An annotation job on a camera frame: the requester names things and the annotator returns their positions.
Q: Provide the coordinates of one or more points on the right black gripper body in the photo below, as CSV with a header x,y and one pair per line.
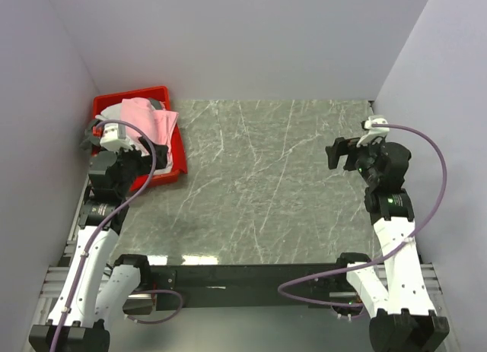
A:
x,y
362,160

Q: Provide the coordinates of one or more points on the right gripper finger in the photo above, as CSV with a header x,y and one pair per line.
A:
x,y
333,156
345,144

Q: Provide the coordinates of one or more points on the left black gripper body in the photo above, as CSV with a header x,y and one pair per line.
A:
x,y
132,164

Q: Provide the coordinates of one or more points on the pink t-shirt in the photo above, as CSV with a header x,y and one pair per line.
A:
x,y
157,124

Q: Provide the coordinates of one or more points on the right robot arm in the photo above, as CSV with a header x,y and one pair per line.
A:
x,y
403,317

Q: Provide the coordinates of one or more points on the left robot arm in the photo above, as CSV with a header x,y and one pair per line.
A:
x,y
86,307

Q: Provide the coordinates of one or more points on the grey t-shirt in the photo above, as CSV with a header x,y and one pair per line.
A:
x,y
91,138

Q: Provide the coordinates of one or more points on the white t-shirt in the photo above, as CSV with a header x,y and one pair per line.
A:
x,y
111,112

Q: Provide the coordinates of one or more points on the red plastic bin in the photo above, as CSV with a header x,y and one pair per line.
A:
x,y
161,94

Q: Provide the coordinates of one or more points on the black base beam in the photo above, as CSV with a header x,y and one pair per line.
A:
x,y
218,286

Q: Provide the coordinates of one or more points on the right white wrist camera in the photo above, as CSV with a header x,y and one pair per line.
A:
x,y
376,128

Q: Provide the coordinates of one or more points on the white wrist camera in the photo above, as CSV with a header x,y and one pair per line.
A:
x,y
376,128
112,137

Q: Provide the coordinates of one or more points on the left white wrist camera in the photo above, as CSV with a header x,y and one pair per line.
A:
x,y
112,137

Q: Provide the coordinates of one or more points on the aluminium frame rail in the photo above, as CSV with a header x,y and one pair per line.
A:
x,y
57,273

